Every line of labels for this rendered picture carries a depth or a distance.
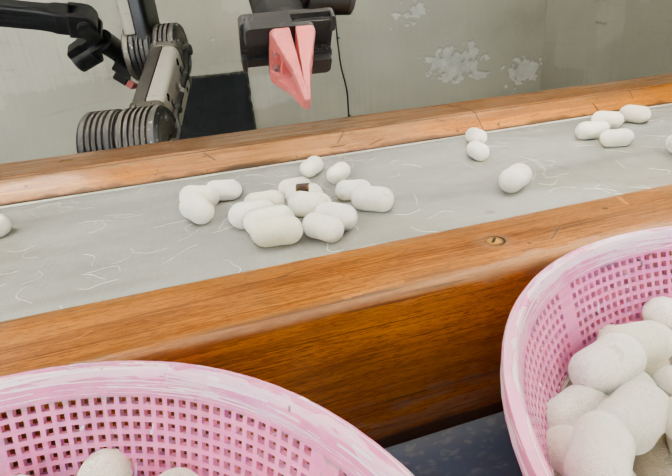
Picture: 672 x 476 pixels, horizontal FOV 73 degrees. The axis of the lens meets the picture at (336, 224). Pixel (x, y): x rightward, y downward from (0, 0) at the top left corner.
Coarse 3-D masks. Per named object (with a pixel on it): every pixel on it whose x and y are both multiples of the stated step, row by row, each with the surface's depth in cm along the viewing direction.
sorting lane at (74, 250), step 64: (512, 128) 60; (640, 128) 55; (128, 192) 48; (448, 192) 40; (576, 192) 37; (0, 256) 35; (64, 256) 34; (128, 256) 33; (192, 256) 32; (256, 256) 31; (0, 320) 26
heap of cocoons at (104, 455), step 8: (96, 456) 16; (104, 456) 16; (112, 456) 16; (120, 456) 16; (88, 464) 16; (96, 464) 16; (104, 464) 16; (112, 464) 16; (120, 464) 16; (128, 464) 17; (80, 472) 16; (88, 472) 16; (96, 472) 16; (104, 472) 16; (112, 472) 16; (120, 472) 16; (128, 472) 16; (168, 472) 15; (176, 472) 15; (184, 472) 15; (192, 472) 16
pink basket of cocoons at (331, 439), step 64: (0, 384) 16; (64, 384) 16; (128, 384) 16; (192, 384) 16; (256, 384) 15; (0, 448) 16; (64, 448) 17; (192, 448) 16; (256, 448) 15; (320, 448) 13
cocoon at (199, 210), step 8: (184, 200) 37; (192, 200) 37; (200, 200) 36; (208, 200) 37; (184, 208) 37; (192, 208) 36; (200, 208) 36; (208, 208) 36; (184, 216) 38; (192, 216) 36; (200, 216) 36; (208, 216) 37
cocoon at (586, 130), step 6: (600, 120) 51; (576, 126) 52; (582, 126) 51; (588, 126) 51; (594, 126) 51; (600, 126) 51; (606, 126) 51; (576, 132) 52; (582, 132) 51; (588, 132) 51; (594, 132) 51; (600, 132) 51; (582, 138) 51; (588, 138) 51; (594, 138) 52
